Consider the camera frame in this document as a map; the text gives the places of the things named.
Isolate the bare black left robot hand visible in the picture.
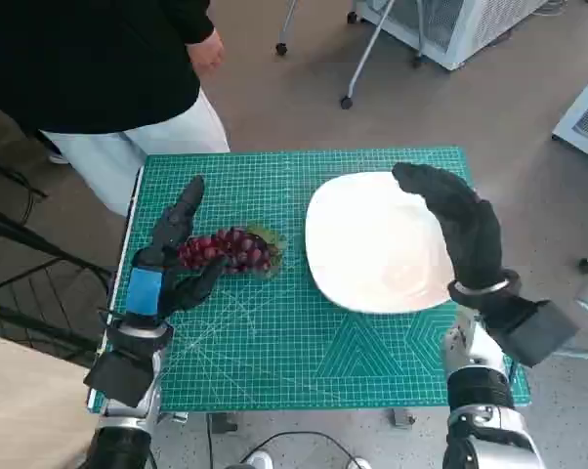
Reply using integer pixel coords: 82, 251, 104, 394
125, 174, 231, 324

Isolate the white cabinet with grey panel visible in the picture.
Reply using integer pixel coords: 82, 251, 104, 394
551, 63, 588, 167

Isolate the thin black hanging cable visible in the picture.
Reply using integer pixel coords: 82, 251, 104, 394
204, 413, 214, 469

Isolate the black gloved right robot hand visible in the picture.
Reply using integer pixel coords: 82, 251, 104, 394
391, 162, 505, 289

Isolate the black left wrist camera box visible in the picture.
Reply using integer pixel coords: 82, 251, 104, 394
82, 347, 156, 409

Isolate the light wooden board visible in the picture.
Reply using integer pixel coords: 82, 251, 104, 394
0, 329, 105, 469

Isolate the grey caster leg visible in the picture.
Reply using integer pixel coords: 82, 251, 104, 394
410, 0, 430, 68
275, 0, 298, 56
340, 0, 398, 109

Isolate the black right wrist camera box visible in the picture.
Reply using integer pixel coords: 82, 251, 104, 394
483, 298, 579, 368

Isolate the black metal rack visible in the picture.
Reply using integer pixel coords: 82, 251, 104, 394
0, 155, 124, 362

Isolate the red toy grape bunch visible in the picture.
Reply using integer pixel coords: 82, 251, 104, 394
176, 223, 288, 280

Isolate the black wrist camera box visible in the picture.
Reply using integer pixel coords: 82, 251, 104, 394
82, 347, 156, 409
483, 298, 579, 368

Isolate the green cutting mat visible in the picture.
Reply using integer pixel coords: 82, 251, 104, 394
111, 145, 530, 411

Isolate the white appliance with mesh grille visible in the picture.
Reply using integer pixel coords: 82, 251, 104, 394
350, 0, 554, 72

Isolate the white square plate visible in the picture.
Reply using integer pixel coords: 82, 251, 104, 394
304, 170, 459, 316

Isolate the person's hand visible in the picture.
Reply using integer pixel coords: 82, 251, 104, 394
185, 26, 226, 70

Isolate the black floor cable loop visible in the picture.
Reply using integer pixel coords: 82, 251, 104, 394
237, 429, 368, 469

